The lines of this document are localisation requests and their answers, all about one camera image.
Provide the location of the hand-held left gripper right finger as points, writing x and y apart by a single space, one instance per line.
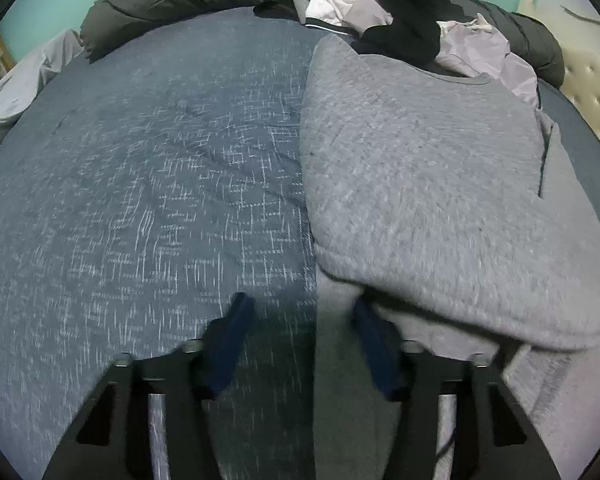
380 355

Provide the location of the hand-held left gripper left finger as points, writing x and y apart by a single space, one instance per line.
227 345

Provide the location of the grey knitted sweater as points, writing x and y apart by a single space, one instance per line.
430 185

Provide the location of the blue patterned bed sheet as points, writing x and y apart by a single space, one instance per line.
155 185

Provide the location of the light purple jacket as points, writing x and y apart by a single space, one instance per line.
485 57

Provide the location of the cream tufted headboard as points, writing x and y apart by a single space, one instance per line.
590 85

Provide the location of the wooden frame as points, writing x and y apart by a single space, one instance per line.
2 50

